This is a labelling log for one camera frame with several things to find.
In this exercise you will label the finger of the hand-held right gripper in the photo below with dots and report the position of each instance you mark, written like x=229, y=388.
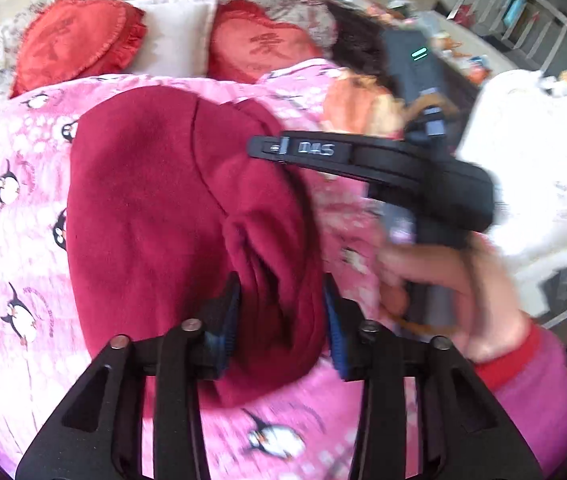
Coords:
x=313, y=152

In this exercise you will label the orange cloth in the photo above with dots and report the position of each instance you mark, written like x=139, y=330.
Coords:
x=353, y=105

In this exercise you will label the person's right forearm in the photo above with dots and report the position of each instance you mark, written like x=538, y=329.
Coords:
x=538, y=400

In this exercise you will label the white fluffy garment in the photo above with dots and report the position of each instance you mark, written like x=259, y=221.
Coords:
x=538, y=160

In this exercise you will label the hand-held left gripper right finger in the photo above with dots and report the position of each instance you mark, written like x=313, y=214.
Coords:
x=336, y=330

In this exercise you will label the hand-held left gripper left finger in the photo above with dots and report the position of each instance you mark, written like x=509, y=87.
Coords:
x=231, y=320

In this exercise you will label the small floral pillow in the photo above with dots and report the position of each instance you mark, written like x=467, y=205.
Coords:
x=6, y=45

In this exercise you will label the pink penguin print blanket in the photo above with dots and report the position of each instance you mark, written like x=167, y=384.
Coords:
x=13, y=260

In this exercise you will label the red heart cushion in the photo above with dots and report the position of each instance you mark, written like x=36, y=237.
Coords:
x=73, y=40
x=263, y=45

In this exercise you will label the small white pillow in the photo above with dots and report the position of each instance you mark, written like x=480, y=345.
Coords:
x=178, y=35

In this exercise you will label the dark red fleece garment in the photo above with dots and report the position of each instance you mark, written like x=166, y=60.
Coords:
x=153, y=220

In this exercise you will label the person's right hand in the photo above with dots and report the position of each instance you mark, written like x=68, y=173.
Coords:
x=488, y=310

